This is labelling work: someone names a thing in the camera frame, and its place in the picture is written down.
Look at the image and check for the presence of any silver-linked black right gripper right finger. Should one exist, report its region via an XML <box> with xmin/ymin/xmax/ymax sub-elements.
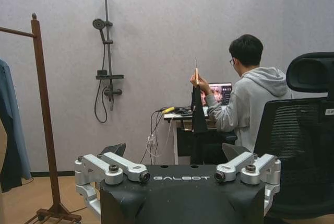
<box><xmin>215</xmin><ymin>143</ymin><xmax>282</xmax><ymax>211</ymax></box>

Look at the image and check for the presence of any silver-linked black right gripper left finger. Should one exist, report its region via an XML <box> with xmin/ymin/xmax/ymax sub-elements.
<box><xmin>74</xmin><ymin>143</ymin><xmax>151</xmax><ymax>219</ymax></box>

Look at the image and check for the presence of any black garment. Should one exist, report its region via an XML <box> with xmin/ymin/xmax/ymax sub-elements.
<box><xmin>190</xmin><ymin>84</ymin><xmax>208</xmax><ymax>134</ymax></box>

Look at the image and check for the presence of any wooden hanger with metal hook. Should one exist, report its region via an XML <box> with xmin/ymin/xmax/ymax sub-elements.
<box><xmin>194</xmin><ymin>56</ymin><xmax>200</xmax><ymax>87</ymax></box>

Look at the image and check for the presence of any blue hanging garment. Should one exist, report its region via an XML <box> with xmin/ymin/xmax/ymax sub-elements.
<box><xmin>0</xmin><ymin>58</ymin><xmax>33</xmax><ymax>193</ymax></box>

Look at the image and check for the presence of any black mesh office chair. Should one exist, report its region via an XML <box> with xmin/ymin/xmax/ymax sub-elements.
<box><xmin>253</xmin><ymin>51</ymin><xmax>334</xmax><ymax>220</ymax></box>

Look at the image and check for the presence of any white desk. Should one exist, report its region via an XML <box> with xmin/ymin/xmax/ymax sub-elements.
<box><xmin>163</xmin><ymin>111</ymin><xmax>219</xmax><ymax>165</ymax></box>

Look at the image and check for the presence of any person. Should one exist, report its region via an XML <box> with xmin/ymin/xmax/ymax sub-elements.
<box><xmin>190</xmin><ymin>34</ymin><xmax>294</xmax><ymax>157</ymax></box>

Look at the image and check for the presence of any open laptop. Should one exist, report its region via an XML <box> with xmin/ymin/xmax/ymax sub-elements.
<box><xmin>202</xmin><ymin>82</ymin><xmax>233</xmax><ymax>117</ymax></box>

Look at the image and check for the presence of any brown wooden clothes rack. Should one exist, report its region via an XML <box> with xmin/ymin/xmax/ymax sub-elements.
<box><xmin>0</xmin><ymin>12</ymin><xmax>82</xmax><ymax>224</ymax></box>

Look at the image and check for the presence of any black shower column with head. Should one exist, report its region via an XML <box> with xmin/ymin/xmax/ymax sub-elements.
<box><xmin>83</xmin><ymin>0</ymin><xmax>125</xmax><ymax>111</ymax></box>

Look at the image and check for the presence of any black hand shower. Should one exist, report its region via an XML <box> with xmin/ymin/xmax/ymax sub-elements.
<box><xmin>92</xmin><ymin>18</ymin><xmax>106</xmax><ymax>42</ymax></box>

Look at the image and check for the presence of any black shower hose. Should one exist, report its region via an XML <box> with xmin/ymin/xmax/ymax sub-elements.
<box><xmin>93</xmin><ymin>79</ymin><xmax>110</xmax><ymax>124</ymax></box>

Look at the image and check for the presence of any black cable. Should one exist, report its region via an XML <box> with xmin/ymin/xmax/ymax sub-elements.
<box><xmin>140</xmin><ymin>109</ymin><xmax>164</xmax><ymax>164</ymax></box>

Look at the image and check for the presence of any white cable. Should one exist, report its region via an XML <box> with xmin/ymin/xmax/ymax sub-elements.
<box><xmin>146</xmin><ymin>115</ymin><xmax>175</xmax><ymax>157</ymax></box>

